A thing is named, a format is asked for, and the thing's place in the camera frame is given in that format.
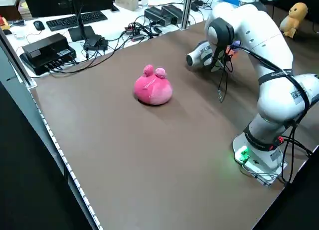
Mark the orange foam square block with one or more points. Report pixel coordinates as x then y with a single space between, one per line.
231 51

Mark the orange plush toy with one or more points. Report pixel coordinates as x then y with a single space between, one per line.
294 18

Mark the purple foam square block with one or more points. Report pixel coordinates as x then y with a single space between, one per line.
236 43

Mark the pink plush toy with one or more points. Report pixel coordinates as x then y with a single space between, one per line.
153 90

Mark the black computer mouse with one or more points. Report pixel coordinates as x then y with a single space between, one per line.
39 25

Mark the aluminium frame post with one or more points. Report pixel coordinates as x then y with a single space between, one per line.
15 58
189 8

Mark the black usb hub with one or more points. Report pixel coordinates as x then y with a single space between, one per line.
132 29

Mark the small white cup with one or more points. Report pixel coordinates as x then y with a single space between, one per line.
145 1

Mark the black power adapter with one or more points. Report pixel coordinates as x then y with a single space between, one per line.
96 44

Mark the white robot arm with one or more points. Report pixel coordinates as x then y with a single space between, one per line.
261 40

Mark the black computer monitor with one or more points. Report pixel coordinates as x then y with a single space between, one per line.
62 3

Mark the beige cardboard box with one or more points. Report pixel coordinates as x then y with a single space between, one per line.
125 0

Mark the black monitor stand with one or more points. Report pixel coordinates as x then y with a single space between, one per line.
81 33

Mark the black keyboard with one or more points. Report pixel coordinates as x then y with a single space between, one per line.
77 20

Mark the black switch box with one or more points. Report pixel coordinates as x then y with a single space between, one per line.
45 53

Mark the black power supply box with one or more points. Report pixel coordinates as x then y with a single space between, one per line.
173 12
154 15

